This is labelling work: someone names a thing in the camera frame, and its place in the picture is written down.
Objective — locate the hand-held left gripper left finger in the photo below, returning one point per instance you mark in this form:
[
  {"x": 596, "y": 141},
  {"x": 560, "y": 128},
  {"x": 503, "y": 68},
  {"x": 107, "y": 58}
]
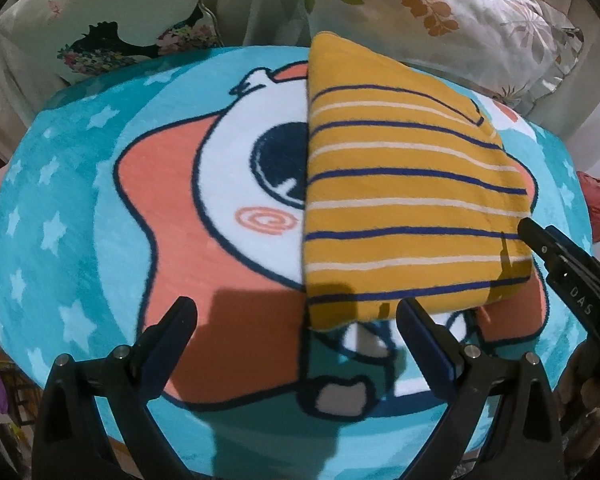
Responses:
[{"x": 172, "y": 342}]

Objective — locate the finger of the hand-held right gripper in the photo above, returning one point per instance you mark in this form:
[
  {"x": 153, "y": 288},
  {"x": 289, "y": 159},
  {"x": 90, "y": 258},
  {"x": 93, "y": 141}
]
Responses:
[
  {"x": 535, "y": 235},
  {"x": 565, "y": 245}
]

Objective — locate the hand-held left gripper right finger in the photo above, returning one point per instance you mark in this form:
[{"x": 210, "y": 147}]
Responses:
[{"x": 437, "y": 355}]

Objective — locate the orange striped shirt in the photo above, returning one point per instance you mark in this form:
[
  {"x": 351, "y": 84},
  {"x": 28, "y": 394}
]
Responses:
[{"x": 405, "y": 185}]

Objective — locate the person's right hand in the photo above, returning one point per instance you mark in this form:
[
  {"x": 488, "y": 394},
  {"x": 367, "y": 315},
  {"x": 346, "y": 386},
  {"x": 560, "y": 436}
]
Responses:
[{"x": 592, "y": 410}]

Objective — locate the teal star cartoon blanket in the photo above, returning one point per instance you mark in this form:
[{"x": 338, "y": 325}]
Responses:
[{"x": 180, "y": 185}]

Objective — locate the white leaf print pillow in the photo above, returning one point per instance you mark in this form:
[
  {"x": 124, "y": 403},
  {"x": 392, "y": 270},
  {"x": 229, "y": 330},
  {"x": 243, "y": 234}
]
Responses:
[{"x": 455, "y": 35}]

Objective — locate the white pillow with black figure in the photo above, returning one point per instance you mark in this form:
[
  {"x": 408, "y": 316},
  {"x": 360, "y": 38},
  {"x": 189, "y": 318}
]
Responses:
[{"x": 130, "y": 10}]

